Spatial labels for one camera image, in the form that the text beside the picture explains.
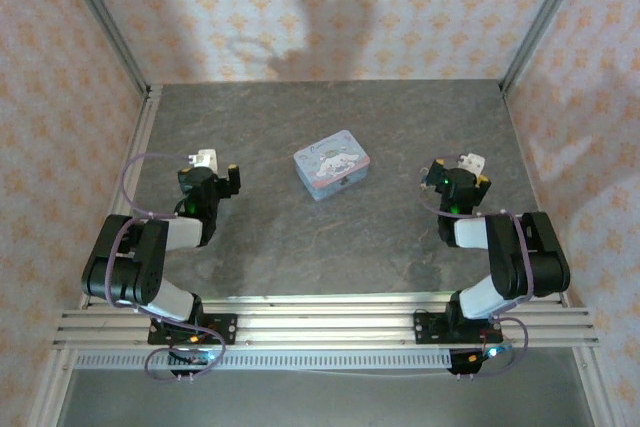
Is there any blue cartoon tin box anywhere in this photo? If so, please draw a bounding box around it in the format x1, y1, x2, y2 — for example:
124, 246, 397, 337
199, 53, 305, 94
292, 129, 372, 202

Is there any controller board with LED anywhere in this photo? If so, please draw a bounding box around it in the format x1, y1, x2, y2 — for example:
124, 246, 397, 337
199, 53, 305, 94
447, 341, 516, 378
167, 344, 224, 368

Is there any aluminium mounting beam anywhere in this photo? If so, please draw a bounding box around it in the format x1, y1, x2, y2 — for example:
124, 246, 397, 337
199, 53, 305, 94
52, 289, 601, 348

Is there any aluminium side rail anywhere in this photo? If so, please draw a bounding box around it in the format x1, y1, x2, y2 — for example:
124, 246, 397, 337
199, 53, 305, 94
79, 85, 164, 308
499, 90, 572, 301

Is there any aluminium frame post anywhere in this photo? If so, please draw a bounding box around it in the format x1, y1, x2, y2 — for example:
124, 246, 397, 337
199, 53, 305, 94
498, 0, 595, 94
53, 0, 154, 98

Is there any slotted grey cable duct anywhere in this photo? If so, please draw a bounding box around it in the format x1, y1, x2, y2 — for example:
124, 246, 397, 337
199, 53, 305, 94
73, 349, 454, 372

